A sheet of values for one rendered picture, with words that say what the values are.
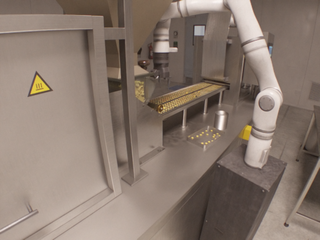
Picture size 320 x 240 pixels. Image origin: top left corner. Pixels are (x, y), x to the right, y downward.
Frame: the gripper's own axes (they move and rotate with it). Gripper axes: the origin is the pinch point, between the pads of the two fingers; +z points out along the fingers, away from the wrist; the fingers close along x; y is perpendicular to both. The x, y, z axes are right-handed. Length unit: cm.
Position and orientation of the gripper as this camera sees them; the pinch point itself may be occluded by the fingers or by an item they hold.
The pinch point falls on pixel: (164, 88)
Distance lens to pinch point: 91.3
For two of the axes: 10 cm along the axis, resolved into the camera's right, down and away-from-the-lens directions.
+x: 7.6, 2.6, -5.9
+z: 0.0, 9.1, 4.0
